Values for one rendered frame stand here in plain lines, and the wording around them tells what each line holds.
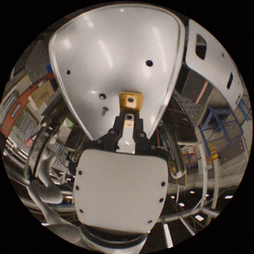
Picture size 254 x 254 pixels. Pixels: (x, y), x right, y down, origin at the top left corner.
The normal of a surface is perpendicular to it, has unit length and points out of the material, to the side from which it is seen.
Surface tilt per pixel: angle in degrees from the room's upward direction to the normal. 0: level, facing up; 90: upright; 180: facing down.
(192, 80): 0
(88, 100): 0
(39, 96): 90
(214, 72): 0
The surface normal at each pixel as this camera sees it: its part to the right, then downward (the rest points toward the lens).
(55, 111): 0.99, 0.11
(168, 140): -1.00, 0.07
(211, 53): -0.12, 0.80
